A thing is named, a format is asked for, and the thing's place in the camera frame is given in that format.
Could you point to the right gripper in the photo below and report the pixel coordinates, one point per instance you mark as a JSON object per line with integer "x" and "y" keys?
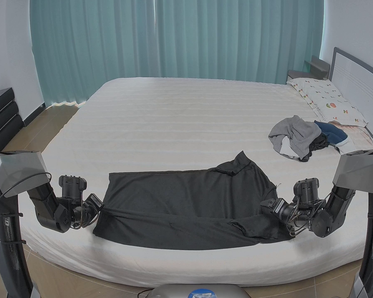
{"x": 283, "y": 212}

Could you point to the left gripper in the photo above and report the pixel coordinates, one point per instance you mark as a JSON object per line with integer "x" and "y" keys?
{"x": 93, "y": 204}

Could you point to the black T-shirt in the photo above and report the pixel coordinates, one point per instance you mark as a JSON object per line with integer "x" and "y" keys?
{"x": 189, "y": 191}

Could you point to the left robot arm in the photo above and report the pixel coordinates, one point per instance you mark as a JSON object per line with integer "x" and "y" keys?
{"x": 15, "y": 166}

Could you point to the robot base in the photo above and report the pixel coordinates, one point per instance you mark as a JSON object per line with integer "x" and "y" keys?
{"x": 174, "y": 292}

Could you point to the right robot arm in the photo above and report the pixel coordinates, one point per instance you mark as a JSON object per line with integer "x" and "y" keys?
{"x": 357, "y": 169}

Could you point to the pile of clothes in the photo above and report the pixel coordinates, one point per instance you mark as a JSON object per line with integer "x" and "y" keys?
{"x": 295, "y": 132}

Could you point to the bed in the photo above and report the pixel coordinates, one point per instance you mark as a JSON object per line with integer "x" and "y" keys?
{"x": 174, "y": 110}

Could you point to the white printed pillow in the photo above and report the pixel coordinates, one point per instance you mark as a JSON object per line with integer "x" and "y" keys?
{"x": 329, "y": 99}

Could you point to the black chest of drawers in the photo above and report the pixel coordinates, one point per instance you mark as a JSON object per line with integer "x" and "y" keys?
{"x": 0, "y": 116}

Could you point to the grey bedside table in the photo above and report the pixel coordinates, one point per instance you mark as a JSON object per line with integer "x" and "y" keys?
{"x": 318, "y": 64}

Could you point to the blue-green curtain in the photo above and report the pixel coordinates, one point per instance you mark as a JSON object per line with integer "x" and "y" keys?
{"x": 90, "y": 36}
{"x": 236, "y": 26}

